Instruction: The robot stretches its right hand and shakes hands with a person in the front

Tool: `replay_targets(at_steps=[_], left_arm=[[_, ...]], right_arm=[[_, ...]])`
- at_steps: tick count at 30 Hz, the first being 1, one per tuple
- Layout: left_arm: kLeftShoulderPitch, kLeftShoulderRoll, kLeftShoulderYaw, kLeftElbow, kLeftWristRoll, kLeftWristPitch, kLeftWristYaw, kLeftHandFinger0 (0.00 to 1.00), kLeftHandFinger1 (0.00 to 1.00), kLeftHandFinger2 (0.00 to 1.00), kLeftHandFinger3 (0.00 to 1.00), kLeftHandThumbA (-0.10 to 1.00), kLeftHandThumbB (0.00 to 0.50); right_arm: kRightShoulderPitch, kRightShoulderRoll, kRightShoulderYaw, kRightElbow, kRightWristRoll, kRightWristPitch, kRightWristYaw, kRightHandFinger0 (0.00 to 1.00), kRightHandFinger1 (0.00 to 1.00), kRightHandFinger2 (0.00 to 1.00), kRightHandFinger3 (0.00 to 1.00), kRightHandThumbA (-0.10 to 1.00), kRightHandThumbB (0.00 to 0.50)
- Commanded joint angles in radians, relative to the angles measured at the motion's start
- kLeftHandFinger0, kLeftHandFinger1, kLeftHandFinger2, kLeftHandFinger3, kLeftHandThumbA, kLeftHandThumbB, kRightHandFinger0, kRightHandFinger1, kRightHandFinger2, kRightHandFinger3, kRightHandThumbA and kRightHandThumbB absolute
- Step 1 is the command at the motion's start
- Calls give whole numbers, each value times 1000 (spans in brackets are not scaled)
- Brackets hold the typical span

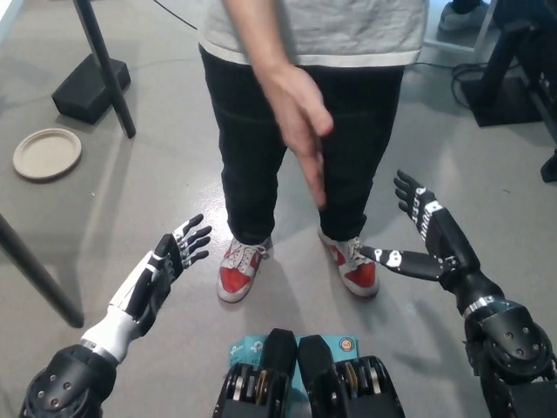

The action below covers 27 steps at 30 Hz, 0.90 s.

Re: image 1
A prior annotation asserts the red white person's right sneaker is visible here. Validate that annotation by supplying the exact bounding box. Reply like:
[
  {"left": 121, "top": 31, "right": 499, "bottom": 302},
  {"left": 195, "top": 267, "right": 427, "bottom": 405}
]
[{"left": 216, "top": 234, "right": 273, "bottom": 304}]

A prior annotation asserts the red white person's sneaker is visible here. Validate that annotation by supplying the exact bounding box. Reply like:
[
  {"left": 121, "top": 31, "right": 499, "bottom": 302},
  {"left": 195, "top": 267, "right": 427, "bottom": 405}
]
[
  {"left": 216, "top": 234, "right": 273, "bottom": 304},
  {"left": 317, "top": 228, "right": 380, "bottom": 300}
]

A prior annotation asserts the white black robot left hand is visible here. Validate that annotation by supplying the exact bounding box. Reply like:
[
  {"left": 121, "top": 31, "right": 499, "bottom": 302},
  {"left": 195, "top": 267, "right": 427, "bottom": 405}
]
[{"left": 111, "top": 213, "right": 213, "bottom": 327}]

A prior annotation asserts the thin black floor cable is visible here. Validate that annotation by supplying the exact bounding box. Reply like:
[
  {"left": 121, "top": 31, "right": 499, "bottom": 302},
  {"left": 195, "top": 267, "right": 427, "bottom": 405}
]
[{"left": 154, "top": 0, "right": 199, "bottom": 19}]

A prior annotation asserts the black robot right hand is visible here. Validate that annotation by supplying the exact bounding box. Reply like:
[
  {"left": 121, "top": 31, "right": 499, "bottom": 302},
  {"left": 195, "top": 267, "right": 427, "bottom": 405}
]
[{"left": 359, "top": 169, "right": 482, "bottom": 282}]

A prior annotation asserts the beige paper plate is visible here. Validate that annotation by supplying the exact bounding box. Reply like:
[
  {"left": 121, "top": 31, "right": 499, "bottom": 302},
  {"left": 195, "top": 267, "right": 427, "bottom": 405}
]
[{"left": 11, "top": 127, "right": 84, "bottom": 183}]

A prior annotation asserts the red white person's left sneaker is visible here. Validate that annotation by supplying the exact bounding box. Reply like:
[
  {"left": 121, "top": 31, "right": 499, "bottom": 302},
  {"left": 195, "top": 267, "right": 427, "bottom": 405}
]
[{"left": 317, "top": 228, "right": 380, "bottom": 300}]

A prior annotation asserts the black stand base plate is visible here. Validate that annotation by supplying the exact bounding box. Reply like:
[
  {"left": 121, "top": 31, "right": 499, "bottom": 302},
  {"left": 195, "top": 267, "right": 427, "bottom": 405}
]
[{"left": 460, "top": 76, "right": 545, "bottom": 128}]

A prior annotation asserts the person's right hand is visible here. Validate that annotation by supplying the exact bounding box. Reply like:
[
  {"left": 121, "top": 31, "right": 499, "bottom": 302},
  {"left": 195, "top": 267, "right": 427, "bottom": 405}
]
[{"left": 255, "top": 64, "right": 336, "bottom": 211}]

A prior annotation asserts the person in grey shirt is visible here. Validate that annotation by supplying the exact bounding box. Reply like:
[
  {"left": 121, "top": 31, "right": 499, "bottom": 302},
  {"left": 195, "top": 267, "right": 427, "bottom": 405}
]
[{"left": 196, "top": 0, "right": 430, "bottom": 247}]

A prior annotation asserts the white metal frame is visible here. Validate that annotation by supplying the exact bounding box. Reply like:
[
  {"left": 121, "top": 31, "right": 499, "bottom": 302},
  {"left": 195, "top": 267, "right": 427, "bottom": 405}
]
[{"left": 421, "top": 0, "right": 500, "bottom": 66}]

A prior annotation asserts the thick black table leg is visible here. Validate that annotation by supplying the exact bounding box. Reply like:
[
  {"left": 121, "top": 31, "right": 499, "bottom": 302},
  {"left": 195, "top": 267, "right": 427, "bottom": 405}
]
[{"left": 0, "top": 212, "right": 85, "bottom": 329}]

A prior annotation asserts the grey sneaker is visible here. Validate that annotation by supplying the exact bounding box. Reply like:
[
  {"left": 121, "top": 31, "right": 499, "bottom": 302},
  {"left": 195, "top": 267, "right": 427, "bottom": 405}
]
[{"left": 438, "top": 2, "right": 489, "bottom": 32}]

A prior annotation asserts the black floor cable bundle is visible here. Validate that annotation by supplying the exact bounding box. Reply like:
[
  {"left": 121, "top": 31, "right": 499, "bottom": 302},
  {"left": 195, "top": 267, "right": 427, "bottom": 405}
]
[{"left": 450, "top": 60, "right": 487, "bottom": 105}]

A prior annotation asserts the dark object at floor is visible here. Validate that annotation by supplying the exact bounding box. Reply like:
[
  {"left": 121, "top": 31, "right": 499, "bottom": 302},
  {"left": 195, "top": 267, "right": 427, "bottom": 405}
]
[{"left": 540, "top": 149, "right": 557, "bottom": 189}]

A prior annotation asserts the black equipment stand frame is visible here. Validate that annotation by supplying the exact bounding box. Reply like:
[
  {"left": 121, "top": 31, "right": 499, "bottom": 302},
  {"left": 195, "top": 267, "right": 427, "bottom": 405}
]
[{"left": 480, "top": 0, "right": 557, "bottom": 147}]

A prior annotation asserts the black foam block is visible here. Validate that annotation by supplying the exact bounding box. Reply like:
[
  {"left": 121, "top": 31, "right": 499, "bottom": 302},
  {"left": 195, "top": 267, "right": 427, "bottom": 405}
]
[{"left": 50, "top": 52, "right": 131, "bottom": 125}]

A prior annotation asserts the thin black slanted pole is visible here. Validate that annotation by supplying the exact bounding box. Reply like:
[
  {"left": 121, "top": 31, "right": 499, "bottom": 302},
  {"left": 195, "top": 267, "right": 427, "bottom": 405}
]
[{"left": 71, "top": 0, "right": 138, "bottom": 139}]

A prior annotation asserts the teal router box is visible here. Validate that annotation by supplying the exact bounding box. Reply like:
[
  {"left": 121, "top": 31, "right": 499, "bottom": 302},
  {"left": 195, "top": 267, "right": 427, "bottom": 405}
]
[{"left": 229, "top": 333, "right": 362, "bottom": 406}]

